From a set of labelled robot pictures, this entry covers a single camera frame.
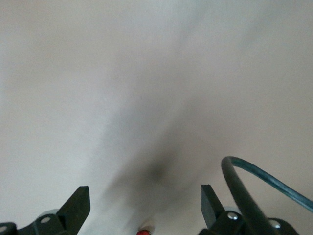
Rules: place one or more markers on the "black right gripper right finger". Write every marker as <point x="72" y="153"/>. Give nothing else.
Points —
<point x="210" y="208"/>

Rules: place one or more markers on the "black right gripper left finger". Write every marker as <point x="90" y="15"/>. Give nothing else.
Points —
<point x="73" y="213"/>

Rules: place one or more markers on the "red strawberry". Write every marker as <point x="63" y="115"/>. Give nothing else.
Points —
<point x="143" y="232"/>

